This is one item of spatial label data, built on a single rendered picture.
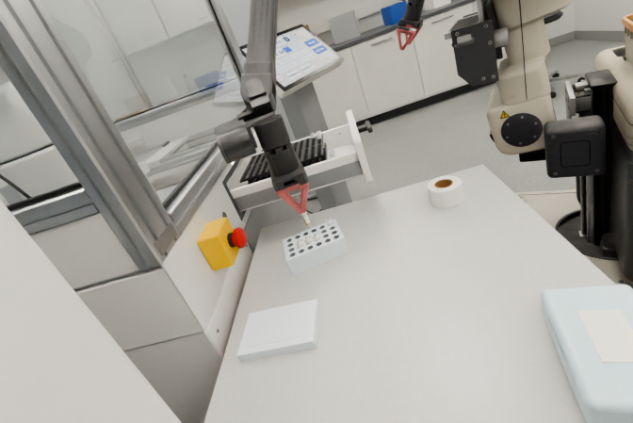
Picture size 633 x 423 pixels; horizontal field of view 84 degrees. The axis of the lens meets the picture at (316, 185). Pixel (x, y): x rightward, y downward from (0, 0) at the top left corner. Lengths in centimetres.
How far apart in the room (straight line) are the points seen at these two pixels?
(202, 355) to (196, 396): 11
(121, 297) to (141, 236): 13
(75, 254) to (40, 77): 26
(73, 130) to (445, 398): 55
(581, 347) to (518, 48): 84
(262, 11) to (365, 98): 312
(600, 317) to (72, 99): 68
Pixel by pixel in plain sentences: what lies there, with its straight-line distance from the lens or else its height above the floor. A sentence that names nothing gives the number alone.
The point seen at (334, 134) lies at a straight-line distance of 105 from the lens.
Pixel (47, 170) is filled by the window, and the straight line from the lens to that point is 61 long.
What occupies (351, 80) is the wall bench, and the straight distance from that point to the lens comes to 381.
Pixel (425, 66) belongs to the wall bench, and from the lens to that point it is 397.
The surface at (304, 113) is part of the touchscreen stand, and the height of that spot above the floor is 79.
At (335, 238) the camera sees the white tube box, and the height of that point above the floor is 79.
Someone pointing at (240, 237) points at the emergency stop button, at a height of 88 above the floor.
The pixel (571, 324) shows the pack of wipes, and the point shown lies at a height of 80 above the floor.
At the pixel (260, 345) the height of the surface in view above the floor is 78.
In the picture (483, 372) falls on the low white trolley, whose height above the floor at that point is 76.
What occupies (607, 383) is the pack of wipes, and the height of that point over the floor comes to 80.
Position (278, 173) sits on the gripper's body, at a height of 96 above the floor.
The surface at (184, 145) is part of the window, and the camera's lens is 79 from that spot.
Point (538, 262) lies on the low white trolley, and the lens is 64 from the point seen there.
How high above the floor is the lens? 118
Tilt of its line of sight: 24 degrees down
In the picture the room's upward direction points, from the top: 21 degrees counter-clockwise
